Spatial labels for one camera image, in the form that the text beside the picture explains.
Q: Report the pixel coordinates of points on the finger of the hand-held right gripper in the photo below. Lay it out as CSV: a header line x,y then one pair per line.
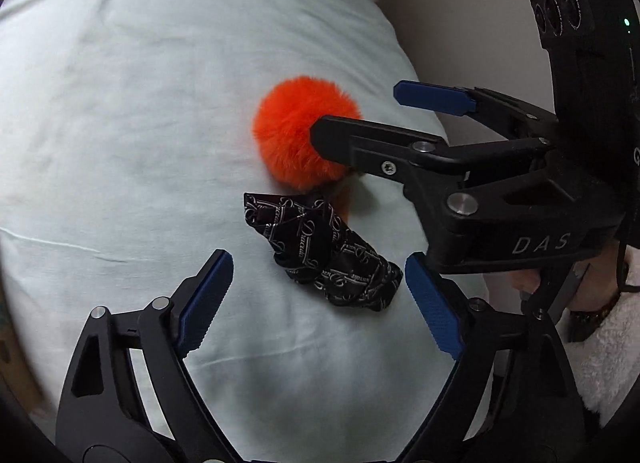
x,y
430,95
360,143

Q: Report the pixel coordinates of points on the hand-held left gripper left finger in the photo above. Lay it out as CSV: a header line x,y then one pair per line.
x,y
207,300

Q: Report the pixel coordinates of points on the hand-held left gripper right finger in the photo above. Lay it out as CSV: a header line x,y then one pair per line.
x,y
435,308

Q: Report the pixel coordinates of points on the orange fluffy pompom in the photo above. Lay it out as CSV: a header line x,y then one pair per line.
x,y
290,128

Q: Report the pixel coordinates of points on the black printed scrunchie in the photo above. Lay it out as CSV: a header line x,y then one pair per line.
x,y
320,248

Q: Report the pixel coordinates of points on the person's right hand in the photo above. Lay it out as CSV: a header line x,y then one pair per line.
x,y
597,283

